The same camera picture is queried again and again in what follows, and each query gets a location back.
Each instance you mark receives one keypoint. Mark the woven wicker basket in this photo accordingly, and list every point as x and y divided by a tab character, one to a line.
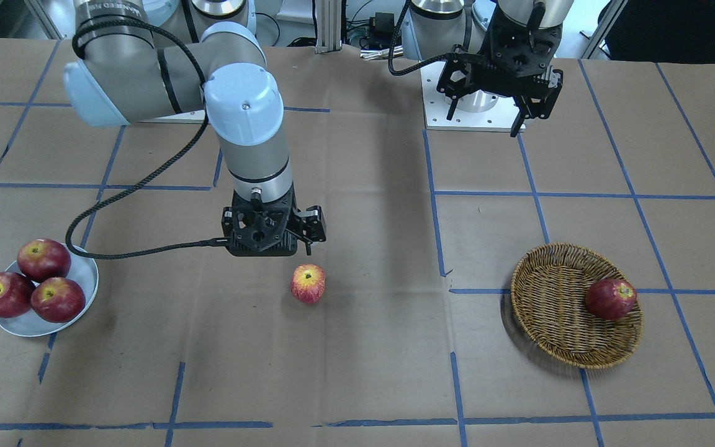
547	294

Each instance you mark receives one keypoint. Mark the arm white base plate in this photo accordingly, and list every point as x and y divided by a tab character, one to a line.
479	111
190	117

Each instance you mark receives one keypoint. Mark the black power adapter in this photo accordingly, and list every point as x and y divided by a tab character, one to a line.
382	24

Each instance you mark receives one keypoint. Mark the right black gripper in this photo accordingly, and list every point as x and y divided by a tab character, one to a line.
314	225

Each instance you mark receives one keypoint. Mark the aluminium frame post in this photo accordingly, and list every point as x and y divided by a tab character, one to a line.
329	18

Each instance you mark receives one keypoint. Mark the red apple in basket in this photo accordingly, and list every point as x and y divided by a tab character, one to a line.
610	298

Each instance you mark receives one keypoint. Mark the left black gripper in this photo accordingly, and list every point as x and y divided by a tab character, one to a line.
460	77

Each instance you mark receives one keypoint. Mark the red apple back on plate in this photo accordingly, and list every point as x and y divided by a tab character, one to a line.
42	259

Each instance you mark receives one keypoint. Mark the red yellow apple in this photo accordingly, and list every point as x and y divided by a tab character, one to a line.
308	283

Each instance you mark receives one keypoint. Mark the red apple on plate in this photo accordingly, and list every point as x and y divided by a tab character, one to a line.
15	294
42	259
58	300

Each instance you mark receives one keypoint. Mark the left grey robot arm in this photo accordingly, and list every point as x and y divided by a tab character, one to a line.
430	29

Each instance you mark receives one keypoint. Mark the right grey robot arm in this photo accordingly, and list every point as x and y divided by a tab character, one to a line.
131	67

